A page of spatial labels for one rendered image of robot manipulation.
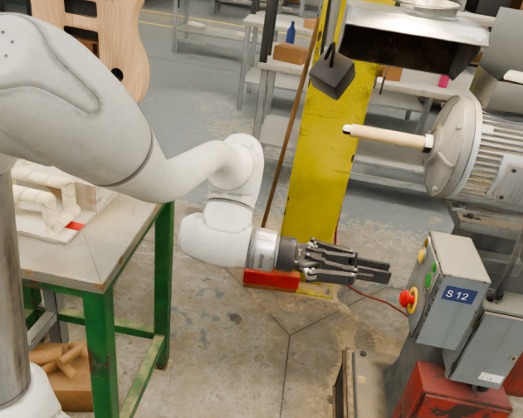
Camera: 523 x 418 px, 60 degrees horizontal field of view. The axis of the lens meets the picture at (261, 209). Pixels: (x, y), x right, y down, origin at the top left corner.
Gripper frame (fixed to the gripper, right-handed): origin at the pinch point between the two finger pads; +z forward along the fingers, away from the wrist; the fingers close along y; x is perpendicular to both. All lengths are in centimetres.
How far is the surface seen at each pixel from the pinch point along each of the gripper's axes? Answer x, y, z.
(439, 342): -13.0, 3.1, 17.7
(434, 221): -107, -221, 89
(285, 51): -10, -243, -41
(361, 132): 18.4, -30.3, -5.5
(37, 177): -3, -15, -83
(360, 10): 45, -30, -12
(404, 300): -8.8, -3.2, 9.7
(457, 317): -5.3, 3.1, 18.7
